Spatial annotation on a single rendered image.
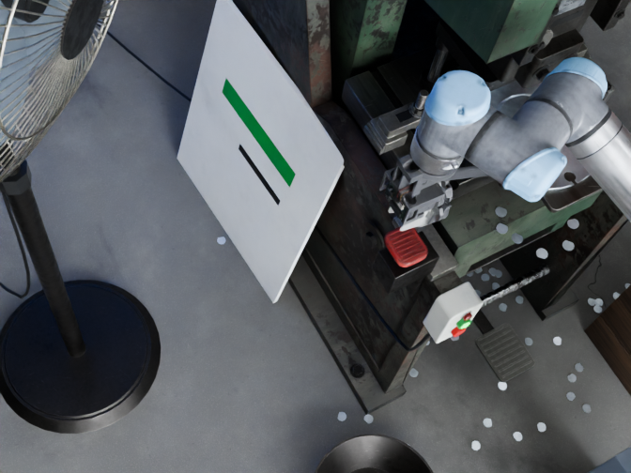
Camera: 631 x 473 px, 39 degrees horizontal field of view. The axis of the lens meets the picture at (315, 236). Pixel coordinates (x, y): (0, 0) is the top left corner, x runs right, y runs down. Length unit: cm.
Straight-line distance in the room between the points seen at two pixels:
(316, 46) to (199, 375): 87
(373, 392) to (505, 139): 116
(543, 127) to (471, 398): 121
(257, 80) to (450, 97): 91
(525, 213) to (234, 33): 75
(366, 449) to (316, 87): 85
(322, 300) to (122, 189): 62
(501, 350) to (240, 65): 90
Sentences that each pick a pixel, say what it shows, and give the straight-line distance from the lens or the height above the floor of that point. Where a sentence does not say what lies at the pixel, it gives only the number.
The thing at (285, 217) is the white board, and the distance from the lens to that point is 207.
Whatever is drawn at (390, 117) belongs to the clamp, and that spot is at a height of 75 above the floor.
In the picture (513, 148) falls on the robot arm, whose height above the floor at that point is 118.
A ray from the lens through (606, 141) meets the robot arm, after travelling 125.
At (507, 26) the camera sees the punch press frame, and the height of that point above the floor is 114.
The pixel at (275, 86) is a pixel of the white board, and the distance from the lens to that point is 194.
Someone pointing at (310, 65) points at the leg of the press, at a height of 69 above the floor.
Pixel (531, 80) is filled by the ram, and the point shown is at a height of 92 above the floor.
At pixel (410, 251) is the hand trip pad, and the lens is 152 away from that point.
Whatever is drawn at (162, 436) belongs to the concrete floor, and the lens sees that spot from 217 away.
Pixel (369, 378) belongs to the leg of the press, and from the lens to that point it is 220.
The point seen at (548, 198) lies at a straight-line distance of 163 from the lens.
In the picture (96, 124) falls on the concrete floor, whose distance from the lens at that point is 255.
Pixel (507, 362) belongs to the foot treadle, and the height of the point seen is 16.
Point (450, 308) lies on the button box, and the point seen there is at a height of 63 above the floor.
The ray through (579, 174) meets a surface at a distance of 167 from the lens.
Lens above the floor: 209
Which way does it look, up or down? 62 degrees down
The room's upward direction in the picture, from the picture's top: 13 degrees clockwise
